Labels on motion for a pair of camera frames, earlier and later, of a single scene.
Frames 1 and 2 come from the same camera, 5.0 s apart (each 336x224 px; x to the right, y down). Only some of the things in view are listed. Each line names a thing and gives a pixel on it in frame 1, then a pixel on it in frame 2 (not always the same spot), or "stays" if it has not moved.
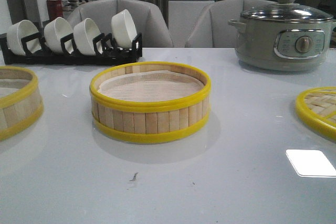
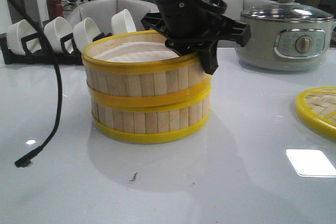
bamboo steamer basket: [21, 104] -> [135, 72]
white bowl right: [124, 29] stays
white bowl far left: [17, 31] stays
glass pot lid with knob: [286, 9] stays
